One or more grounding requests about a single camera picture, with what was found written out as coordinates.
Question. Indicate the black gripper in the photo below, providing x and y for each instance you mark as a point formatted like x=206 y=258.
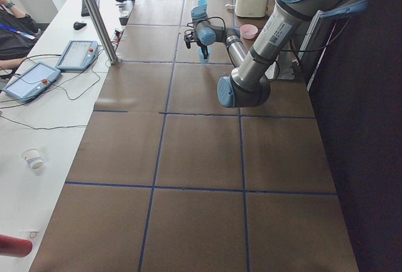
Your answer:
x=204 y=48

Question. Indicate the light blue cup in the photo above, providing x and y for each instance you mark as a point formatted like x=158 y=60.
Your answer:
x=202 y=4
x=204 y=58

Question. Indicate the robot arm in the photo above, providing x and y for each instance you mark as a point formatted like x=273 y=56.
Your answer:
x=247 y=85

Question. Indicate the pink bowl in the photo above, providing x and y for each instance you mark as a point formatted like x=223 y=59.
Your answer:
x=248 y=31

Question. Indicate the cream toaster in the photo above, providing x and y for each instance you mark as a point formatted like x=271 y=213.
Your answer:
x=251 y=8

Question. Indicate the teach pendant far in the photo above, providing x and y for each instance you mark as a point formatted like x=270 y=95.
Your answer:
x=77 y=56

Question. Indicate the teach pendant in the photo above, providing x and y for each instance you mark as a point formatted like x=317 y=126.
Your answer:
x=77 y=56
x=33 y=82

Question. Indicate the black computer mouse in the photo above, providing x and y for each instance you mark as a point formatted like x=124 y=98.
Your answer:
x=78 y=25

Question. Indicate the teach pendant near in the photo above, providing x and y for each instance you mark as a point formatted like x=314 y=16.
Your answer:
x=33 y=82

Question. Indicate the seated person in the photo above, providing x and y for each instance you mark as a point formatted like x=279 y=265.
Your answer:
x=19 y=34

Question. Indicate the paper cup white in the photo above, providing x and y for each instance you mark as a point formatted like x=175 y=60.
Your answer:
x=33 y=158

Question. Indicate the red cylinder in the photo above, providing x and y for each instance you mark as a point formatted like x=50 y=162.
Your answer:
x=14 y=246

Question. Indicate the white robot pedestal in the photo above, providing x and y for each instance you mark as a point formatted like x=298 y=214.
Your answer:
x=282 y=69

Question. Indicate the aluminium frame post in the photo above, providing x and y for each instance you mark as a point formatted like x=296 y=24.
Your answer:
x=101 y=31

